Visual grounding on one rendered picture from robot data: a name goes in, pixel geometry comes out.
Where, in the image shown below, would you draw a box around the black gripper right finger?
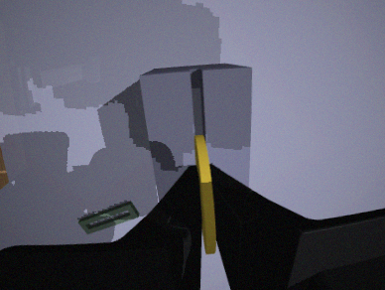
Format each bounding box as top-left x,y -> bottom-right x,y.
209,164 -> 385,290

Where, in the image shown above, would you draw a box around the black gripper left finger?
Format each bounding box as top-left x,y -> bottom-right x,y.
0,165 -> 201,290

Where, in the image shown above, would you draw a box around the dark grey box walls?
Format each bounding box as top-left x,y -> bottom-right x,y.
148,64 -> 240,88

